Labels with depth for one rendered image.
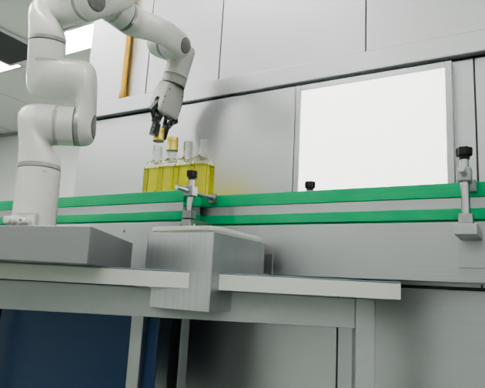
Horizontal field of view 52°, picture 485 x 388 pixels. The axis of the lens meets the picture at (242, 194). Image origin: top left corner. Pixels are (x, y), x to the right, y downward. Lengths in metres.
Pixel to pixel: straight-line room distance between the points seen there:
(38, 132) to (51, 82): 0.12
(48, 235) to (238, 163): 0.73
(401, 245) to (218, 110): 0.78
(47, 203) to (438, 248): 0.85
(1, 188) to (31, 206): 6.62
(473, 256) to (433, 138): 0.38
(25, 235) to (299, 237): 0.60
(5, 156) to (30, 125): 6.68
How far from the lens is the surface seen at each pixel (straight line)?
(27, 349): 1.67
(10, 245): 1.00
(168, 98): 1.57
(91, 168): 1.98
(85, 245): 0.95
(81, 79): 1.22
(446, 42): 1.45
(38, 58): 1.26
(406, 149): 1.36
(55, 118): 1.22
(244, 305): 1.05
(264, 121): 1.53
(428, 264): 1.11
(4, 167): 7.87
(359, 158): 1.38
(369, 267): 1.14
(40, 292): 1.14
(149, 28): 1.47
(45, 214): 1.18
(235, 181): 1.52
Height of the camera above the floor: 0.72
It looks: 11 degrees up
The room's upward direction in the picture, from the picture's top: 3 degrees clockwise
